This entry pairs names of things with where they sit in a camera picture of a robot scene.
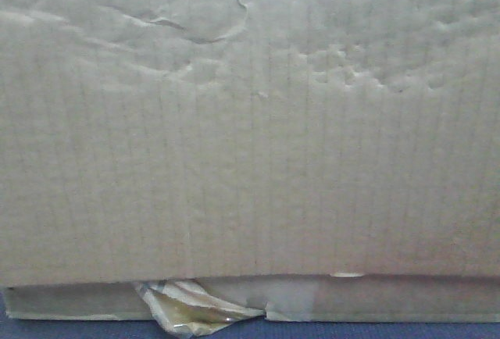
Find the brown cardboard box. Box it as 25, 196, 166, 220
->
1, 0, 499, 322

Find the dark blue-grey table mat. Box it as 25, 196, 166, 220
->
1, 299, 499, 338

